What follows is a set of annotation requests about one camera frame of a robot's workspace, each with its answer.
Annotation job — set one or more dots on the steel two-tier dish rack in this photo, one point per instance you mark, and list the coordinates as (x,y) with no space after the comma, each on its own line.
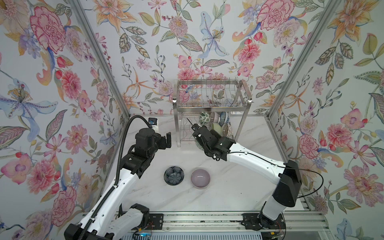
(192,97)

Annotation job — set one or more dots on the brown white patterned bowl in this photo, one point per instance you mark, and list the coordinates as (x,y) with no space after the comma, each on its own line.
(227,130)

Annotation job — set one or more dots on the aluminium corner post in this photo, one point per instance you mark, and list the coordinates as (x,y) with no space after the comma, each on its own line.
(103,63)
(319,28)

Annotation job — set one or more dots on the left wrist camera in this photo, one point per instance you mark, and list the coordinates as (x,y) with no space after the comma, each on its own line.
(154,124)

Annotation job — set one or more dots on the purple ribbed bowl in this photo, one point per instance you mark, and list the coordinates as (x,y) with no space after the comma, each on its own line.
(214,117)

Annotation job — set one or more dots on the left aluminium corner post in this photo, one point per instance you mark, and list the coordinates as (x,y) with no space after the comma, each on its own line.
(103,63)

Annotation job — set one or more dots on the dark blue flower bowl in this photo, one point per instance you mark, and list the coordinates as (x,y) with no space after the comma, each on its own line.
(173,176)

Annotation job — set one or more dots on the right aluminium corner post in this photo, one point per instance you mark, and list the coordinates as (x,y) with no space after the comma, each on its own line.
(319,28)

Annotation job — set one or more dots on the light green bowl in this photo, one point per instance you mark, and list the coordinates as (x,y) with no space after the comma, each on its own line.
(217,128)

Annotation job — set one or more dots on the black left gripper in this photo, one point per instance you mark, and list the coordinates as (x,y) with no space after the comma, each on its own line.
(163,145)

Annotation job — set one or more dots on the green white patterned bowl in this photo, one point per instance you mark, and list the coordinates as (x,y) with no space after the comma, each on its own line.
(199,145)

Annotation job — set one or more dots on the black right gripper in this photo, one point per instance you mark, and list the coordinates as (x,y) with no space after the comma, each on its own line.
(214,135)

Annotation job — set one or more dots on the blue floral bowl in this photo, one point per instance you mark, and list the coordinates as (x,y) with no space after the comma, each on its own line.
(224,118)

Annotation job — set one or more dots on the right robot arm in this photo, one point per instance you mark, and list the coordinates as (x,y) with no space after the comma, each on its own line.
(285,176)

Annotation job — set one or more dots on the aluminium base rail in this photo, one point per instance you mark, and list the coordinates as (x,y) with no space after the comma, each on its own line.
(290,221)

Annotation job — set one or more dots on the green leaf pattern bowl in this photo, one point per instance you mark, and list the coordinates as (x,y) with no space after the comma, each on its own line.
(204,118)

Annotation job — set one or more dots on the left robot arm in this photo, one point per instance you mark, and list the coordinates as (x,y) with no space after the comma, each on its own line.
(130,170)

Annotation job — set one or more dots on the lilac plain bowl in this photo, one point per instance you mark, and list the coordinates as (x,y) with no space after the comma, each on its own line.
(200,178)

